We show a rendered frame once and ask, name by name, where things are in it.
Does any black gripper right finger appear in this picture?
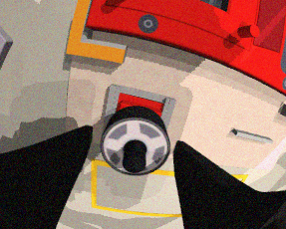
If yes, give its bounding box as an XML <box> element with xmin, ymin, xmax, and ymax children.
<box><xmin>173</xmin><ymin>141</ymin><xmax>286</xmax><ymax>229</ymax></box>

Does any black wheel with grey hub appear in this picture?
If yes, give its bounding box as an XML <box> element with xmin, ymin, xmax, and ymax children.
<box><xmin>100</xmin><ymin>107</ymin><xmax>171</xmax><ymax>175</ymax></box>

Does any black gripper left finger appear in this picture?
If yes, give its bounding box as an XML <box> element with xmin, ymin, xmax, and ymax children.
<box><xmin>0</xmin><ymin>125</ymin><xmax>94</xmax><ymax>229</ymax></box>

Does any yellow tape outline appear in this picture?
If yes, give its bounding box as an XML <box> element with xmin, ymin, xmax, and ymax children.
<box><xmin>91</xmin><ymin>159</ymin><xmax>248</xmax><ymax>218</ymax></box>

